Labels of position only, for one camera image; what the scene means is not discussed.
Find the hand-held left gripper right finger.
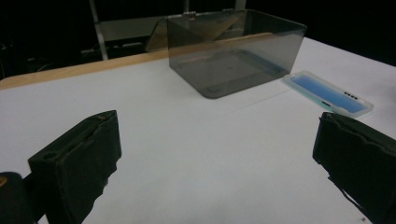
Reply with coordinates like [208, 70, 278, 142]
[312, 111, 396, 224]

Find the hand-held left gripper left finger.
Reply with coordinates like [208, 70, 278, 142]
[27, 109, 122, 224]

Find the clear container lid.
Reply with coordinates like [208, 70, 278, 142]
[281, 70, 375, 119]

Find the transparent grey plastic box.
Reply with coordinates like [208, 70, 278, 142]
[144, 8, 308, 100]

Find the white table mat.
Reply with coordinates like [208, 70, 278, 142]
[0, 36, 396, 224]

